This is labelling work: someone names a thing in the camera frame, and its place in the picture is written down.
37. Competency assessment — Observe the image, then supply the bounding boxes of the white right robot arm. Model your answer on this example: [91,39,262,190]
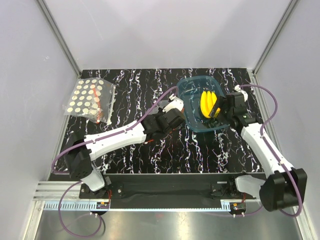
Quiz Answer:
[215,92,308,214]

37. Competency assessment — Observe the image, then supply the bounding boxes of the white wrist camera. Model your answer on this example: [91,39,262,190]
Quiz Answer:
[162,94,184,113]
[234,85,248,102]

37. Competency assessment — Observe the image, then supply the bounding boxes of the left aluminium frame post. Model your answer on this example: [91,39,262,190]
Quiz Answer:
[35,0,82,77]

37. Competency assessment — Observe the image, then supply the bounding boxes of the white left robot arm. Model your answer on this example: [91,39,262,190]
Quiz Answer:
[63,108,185,198]

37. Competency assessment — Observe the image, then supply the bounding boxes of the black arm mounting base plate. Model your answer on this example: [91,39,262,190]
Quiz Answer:
[80,172,266,202]

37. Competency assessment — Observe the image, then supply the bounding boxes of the teal transparent plastic container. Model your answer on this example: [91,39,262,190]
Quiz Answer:
[176,75,228,133]

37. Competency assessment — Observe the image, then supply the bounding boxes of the clear zip bag orange zipper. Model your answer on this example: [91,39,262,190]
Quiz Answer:
[141,100,173,143]

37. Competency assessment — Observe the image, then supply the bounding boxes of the clear bag with round stickers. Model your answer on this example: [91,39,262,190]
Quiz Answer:
[64,77,116,125]

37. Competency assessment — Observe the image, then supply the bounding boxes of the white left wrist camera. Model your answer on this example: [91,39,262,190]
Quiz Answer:
[162,94,184,113]

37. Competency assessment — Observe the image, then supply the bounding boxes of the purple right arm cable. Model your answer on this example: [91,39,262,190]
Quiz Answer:
[234,84,302,217]

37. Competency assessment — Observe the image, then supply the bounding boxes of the aluminium frame rail front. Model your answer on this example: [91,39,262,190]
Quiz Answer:
[33,181,259,213]

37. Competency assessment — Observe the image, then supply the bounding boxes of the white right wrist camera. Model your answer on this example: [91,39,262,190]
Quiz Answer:
[234,85,248,102]

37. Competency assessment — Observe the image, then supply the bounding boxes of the right aluminium frame post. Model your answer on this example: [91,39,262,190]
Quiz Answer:
[252,0,300,76]

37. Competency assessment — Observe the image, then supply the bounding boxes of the aluminium frame post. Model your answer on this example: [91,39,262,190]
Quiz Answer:
[252,0,300,76]
[35,0,82,77]

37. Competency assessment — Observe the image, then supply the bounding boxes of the yellow toy banana bunch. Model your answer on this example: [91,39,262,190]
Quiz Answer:
[200,91,221,119]

